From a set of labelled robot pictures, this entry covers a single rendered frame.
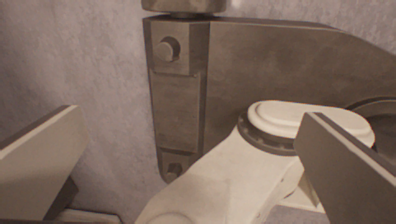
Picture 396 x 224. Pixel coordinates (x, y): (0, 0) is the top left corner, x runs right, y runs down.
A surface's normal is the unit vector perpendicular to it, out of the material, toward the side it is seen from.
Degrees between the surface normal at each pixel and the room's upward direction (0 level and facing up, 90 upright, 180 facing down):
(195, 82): 0
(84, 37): 0
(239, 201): 90
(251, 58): 0
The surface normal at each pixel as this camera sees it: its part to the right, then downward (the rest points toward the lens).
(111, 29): -0.21, 0.50
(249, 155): 0.03, -0.86
